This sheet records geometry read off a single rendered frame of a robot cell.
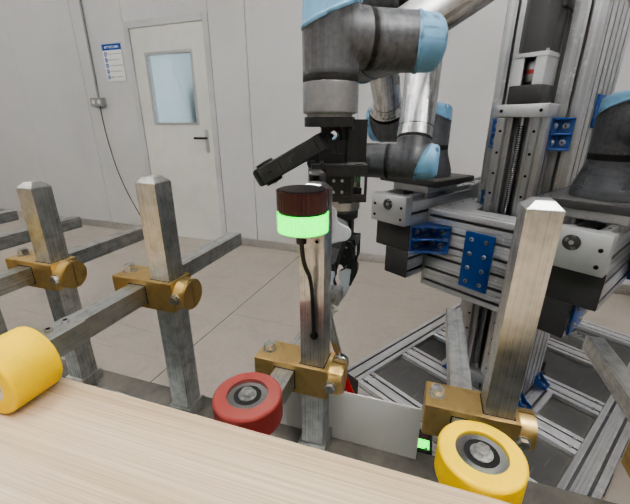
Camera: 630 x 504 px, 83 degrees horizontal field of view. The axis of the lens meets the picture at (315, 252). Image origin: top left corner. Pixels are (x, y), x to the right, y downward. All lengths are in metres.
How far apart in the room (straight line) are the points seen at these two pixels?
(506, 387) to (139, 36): 4.15
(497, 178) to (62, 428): 1.16
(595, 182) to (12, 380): 1.08
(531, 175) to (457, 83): 1.93
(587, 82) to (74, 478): 1.28
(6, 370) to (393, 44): 0.57
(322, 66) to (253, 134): 3.02
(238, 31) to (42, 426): 3.38
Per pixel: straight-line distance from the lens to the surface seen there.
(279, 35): 3.43
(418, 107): 0.82
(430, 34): 0.56
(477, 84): 3.05
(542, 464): 1.46
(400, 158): 0.79
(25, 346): 0.51
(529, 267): 0.44
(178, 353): 0.66
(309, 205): 0.38
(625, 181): 1.03
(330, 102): 0.49
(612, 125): 1.03
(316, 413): 0.59
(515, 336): 0.48
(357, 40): 0.51
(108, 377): 0.90
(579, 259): 0.93
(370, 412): 0.62
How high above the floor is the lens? 1.20
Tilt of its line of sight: 20 degrees down
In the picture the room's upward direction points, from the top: straight up
